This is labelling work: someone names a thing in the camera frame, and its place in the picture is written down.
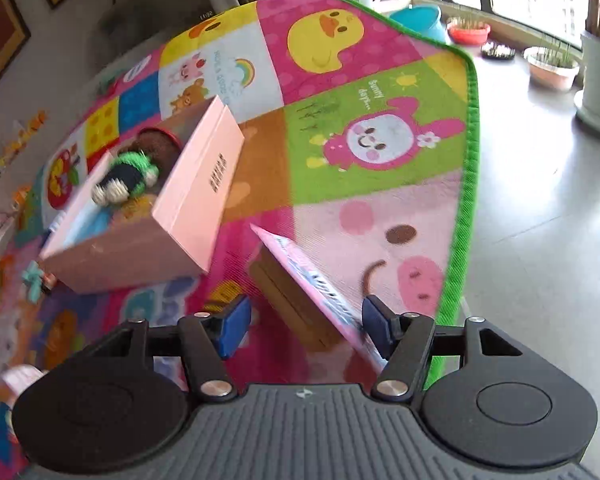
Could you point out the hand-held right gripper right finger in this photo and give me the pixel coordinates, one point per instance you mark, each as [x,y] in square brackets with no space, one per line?
[377,330]

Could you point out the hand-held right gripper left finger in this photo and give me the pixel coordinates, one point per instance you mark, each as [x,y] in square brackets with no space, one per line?
[236,327]

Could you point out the brown wooden box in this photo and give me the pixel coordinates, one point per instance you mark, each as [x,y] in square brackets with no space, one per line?
[290,297]

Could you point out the pink wooden toy box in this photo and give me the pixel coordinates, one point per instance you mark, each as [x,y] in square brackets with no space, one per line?
[200,195]

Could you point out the knitted green black doll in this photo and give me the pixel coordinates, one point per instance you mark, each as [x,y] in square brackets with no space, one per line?
[125,176]

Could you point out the brown round toy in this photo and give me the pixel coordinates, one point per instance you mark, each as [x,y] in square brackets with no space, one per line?
[155,141]

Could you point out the colourful cartoon play mat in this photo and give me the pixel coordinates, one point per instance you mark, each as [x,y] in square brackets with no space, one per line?
[305,135]

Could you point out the small teal toy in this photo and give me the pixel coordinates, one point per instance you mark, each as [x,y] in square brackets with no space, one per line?
[32,280]

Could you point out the orange toy figures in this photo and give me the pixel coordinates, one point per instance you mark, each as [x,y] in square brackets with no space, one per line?
[25,135]

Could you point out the dark round dish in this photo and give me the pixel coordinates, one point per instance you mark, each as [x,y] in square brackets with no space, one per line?
[497,51]

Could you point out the red planter bowl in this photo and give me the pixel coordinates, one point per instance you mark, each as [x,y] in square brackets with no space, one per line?
[469,32]

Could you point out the pink planter pot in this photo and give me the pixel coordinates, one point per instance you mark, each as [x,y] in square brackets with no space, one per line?
[552,72]

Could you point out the teal plastic bucket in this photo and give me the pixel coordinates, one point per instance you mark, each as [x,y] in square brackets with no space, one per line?
[420,19]

